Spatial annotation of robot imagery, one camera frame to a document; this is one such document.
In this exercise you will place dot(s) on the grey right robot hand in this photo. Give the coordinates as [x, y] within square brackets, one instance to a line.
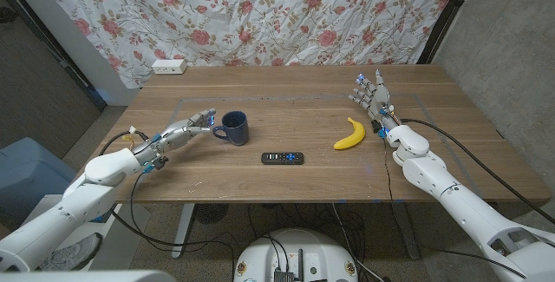
[378, 97]

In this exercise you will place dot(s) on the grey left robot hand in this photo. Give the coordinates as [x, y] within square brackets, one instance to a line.
[173, 136]

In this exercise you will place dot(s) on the dark blue mug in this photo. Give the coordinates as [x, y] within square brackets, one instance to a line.
[236, 132]

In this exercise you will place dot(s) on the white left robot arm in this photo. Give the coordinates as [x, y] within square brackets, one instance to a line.
[78, 204]

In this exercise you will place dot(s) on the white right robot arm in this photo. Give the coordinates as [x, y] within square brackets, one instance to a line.
[459, 204]

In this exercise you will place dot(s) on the yellow banana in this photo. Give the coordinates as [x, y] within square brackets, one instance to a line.
[353, 139]

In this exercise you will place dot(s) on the black TV remote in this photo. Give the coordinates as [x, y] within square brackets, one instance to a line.
[282, 158]

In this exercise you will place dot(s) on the white power strip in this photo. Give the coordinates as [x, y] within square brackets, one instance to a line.
[169, 66]

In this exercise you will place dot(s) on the black round fan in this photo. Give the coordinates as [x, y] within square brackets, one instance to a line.
[211, 213]

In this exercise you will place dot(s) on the white table leg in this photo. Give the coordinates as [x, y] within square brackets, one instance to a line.
[182, 234]

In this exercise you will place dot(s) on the black backdrop stand pole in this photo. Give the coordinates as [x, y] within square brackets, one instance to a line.
[446, 13]
[52, 41]

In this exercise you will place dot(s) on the grey table leg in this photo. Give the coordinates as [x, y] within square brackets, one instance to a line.
[407, 234]

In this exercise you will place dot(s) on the floral backdrop cloth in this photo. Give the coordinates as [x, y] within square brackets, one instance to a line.
[260, 13]

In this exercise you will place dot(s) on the grey sneaker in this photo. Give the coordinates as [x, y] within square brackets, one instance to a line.
[71, 253]

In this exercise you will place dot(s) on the white robot torso base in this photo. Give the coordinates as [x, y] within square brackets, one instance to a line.
[295, 251]

